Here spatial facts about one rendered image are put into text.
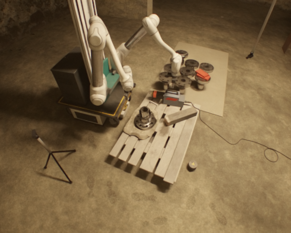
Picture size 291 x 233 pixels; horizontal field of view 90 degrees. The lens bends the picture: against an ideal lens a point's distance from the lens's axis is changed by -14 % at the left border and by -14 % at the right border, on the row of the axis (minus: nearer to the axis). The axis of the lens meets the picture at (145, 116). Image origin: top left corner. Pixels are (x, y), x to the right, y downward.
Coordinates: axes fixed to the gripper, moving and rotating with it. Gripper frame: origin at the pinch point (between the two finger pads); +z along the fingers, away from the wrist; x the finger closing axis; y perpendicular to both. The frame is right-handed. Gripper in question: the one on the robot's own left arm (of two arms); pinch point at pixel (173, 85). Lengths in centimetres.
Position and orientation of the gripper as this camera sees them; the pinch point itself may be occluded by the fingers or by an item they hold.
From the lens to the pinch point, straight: 225.2
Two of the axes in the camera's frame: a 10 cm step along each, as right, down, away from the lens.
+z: 0.0, 6.4, 7.7
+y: 9.7, 1.9, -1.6
